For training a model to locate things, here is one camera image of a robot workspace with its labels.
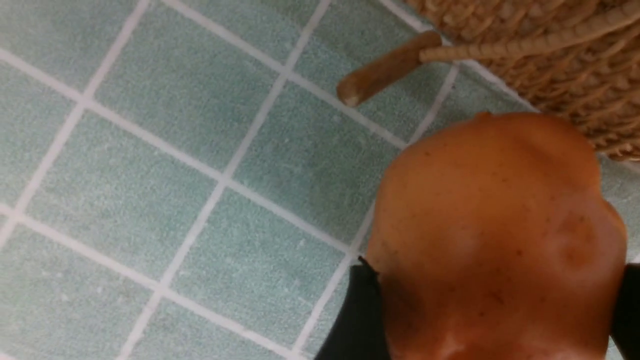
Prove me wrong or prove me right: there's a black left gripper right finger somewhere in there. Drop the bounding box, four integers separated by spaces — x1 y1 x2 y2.
610 263 640 360

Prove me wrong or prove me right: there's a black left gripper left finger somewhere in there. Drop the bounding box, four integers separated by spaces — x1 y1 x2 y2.
315 256 391 360

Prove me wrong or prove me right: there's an orange-brown potato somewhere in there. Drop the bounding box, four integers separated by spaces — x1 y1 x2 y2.
365 112 627 360

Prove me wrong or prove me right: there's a green checkered tablecloth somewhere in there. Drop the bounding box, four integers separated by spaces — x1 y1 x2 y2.
0 0 640 360

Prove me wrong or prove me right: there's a woven wicker basket green lining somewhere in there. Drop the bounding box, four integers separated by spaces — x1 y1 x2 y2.
336 0 640 162

